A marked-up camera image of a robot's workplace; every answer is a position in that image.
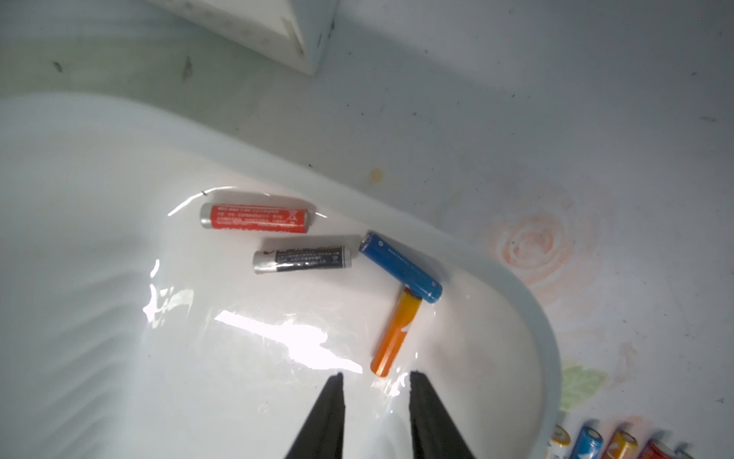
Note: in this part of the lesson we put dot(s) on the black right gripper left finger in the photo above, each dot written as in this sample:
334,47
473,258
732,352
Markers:
322,435

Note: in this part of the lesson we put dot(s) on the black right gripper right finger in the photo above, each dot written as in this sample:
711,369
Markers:
433,432

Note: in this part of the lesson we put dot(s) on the white Heybright battery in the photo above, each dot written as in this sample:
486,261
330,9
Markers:
559,445

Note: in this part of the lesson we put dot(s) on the red yellow label battery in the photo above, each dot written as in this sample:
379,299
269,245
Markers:
654,449

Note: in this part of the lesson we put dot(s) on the white plastic storage tray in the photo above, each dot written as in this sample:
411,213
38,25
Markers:
128,330

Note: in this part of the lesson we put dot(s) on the orange yellow battery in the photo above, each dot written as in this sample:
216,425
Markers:
395,332

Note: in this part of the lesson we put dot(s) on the blue Huatai battery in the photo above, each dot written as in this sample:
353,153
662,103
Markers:
401,267

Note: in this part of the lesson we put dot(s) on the dark navy battery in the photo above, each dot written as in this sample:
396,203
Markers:
296,260

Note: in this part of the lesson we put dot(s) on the red silver-tip battery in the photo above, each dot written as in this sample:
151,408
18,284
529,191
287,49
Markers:
255,218

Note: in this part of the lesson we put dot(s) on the beige file organizer rack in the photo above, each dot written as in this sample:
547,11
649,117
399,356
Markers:
292,33

